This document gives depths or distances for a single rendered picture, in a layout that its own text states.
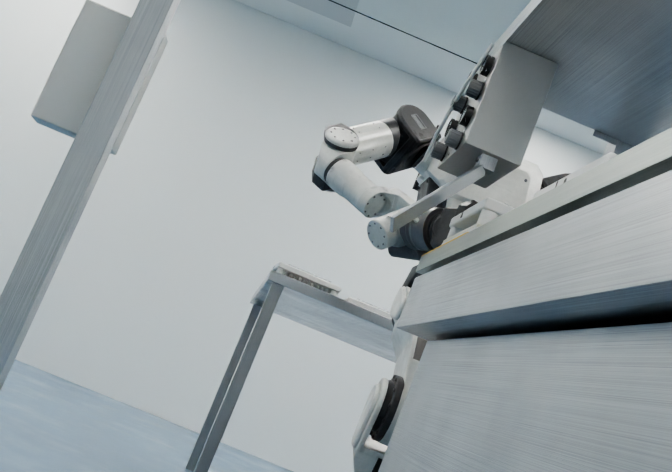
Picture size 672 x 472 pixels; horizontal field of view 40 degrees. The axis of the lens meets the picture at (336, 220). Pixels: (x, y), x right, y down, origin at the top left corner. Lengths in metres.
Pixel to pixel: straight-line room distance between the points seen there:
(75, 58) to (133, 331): 4.62
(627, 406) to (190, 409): 5.68
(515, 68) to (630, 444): 1.00
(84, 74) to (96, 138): 0.16
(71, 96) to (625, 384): 1.33
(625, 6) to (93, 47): 1.01
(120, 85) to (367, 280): 4.77
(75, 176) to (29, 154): 4.91
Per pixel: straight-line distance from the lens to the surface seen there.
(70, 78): 1.88
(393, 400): 1.89
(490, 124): 1.61
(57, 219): 1.76
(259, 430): 6.36
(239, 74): 6.67
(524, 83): 1.64
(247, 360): 2.97
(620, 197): 0.84
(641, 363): 0.78
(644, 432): 0.74
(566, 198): 0.99
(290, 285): 2.97
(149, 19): 1.83
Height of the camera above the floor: 0.54
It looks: 10 degrees up
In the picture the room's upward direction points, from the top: 22 degrees clockwise
